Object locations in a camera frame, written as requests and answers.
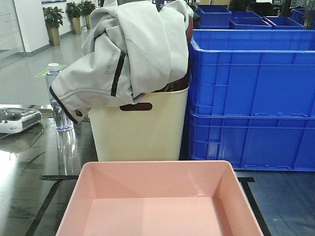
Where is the pink plastic bin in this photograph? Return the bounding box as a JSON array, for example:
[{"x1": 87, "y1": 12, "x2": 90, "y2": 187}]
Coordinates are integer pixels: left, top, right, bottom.
[{"x1": 57, "y1": 161, "x2": 262, "y2": 236}]

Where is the blue bin background left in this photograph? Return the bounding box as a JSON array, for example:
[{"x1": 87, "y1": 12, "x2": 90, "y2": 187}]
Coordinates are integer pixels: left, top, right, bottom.
[{"x1": 197, "y1": 5, "x2": 232, "y2": 29}]

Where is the blue bin background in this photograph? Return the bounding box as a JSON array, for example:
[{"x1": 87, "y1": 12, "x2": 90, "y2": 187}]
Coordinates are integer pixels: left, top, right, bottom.
[
  {"x1": 263, "y1": 16, "x2": 304, "y2": 30},
  {"x1": 229, "y1": 11, "x2": 272, "y2": 30},
  {"x1": 197, "y1": 5, "x2": 232, "y2": 29}
]

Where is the blue bin background middle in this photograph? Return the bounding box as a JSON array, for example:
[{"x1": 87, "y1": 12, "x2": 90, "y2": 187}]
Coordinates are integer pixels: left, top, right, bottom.
[{"x1": 229, "y1": 11, "x2": 272, "y2": 30}]

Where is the blue bin background right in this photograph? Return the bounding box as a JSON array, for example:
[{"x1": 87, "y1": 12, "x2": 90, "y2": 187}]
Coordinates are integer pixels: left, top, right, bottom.
[{"x1": 263, "y1": 16, "x2": 304, "y2": 30}]

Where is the cream plastic basket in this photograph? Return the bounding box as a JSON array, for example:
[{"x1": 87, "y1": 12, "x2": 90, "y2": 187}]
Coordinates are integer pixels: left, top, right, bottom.
[{"x1": 89, "y1": 88, "x2": 188, "y2": 161}]

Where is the grey jacket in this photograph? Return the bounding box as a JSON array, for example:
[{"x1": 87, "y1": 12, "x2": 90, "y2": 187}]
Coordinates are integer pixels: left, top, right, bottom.
[{"x1": 52, "y1": 0, "x2": 193, "y2": 123}]

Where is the clear water bottle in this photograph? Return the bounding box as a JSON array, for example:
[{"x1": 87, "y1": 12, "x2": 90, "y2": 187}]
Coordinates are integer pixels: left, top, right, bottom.
[{"x1": 45, "y1": 62, "x2": 74, "y2": 132}]

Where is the large blue crate upper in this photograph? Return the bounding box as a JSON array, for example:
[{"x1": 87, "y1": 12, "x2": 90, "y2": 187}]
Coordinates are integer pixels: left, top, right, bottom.
[{"x1": 189, "y1": 29, "x2": 315, "y2": 118}]

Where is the large blue crate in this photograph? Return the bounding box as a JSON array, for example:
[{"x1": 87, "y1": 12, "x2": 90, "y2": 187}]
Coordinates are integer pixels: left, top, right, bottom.
[
  {"x1": 189, "y1": 113, "x2": 315, "y2": 172},
  {"x1": 189, "y1": 29, "x2": 315, "y2": 118}
]

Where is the large blue crate lower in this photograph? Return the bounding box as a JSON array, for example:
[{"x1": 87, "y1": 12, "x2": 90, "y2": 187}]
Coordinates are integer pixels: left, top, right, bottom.
[{"x1": 189, "y1": 113, "x2": 315, "y2": 172}]

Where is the potted plant middle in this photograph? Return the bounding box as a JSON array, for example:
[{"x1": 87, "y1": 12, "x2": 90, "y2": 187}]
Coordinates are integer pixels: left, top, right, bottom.
[{"x1": 66, "y1": 1, "x2": 82, "y2": 34}]

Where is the potted plant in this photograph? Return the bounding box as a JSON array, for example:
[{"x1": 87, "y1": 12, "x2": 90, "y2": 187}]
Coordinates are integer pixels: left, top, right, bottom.
[
  {"x1": 42, "y1": 6, "x2": 64, "y2": 46},
  {"x1": 66, "y1": 1, "x2": 82, "y2": 34}
]

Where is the white remote controller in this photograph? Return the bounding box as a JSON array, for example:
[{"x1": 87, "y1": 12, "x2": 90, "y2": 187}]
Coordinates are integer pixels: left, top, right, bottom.
[{"x1": 0, "y1": 108, "x2": 42, "y2": 134}]

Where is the potted plant left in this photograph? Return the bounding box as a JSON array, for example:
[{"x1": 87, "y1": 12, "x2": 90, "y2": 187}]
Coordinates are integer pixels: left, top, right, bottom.
[{"x1": 42, "y1": 6, "x2": 64, "y2": 46}]

